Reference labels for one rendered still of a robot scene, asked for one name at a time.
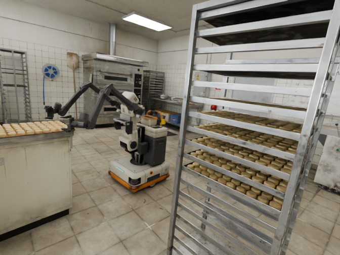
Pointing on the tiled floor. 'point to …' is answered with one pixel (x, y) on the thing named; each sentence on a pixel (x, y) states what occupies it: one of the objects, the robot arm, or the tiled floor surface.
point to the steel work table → (176, 105)
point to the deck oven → (125, 65)
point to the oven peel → (72, 60)
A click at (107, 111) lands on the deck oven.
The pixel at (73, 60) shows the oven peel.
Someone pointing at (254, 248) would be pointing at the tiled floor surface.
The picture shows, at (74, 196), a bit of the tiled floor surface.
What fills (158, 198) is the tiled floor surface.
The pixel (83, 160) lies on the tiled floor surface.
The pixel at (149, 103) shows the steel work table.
